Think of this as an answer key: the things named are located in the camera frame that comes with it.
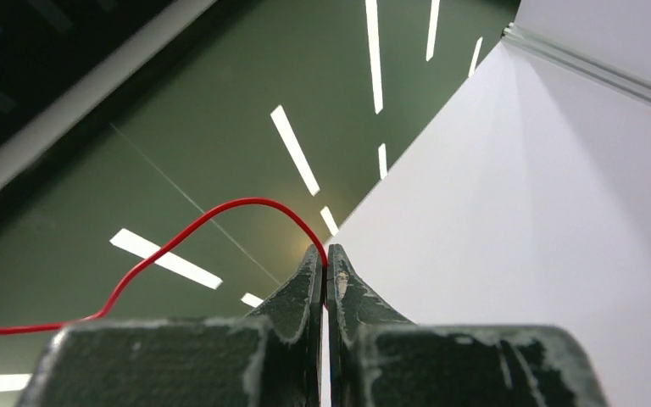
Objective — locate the ceiling light strips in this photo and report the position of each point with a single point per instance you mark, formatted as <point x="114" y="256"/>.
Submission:
<point x="308" y="103"/>

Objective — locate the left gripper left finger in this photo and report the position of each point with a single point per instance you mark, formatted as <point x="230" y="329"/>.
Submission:
<point x="269" y="357"/>

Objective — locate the aluminium frame rail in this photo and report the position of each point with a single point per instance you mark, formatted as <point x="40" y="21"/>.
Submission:
<point x="596" y="70"/>

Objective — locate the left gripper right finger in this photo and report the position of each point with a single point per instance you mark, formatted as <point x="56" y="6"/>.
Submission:
<point x="378" y="357"/>

